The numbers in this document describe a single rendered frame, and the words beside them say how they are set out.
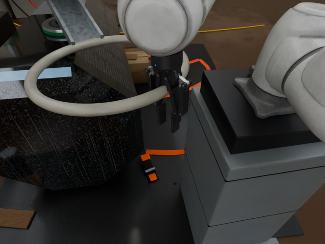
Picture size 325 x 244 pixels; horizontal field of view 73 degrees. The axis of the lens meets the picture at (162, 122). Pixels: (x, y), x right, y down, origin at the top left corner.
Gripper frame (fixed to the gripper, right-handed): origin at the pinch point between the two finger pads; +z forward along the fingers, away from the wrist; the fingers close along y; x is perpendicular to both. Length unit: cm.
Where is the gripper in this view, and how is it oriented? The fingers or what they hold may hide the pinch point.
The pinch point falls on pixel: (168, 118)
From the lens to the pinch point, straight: 62.9
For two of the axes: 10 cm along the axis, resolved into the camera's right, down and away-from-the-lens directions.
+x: -6.8, 4.9, -5.4
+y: -7.3, -4.2, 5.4
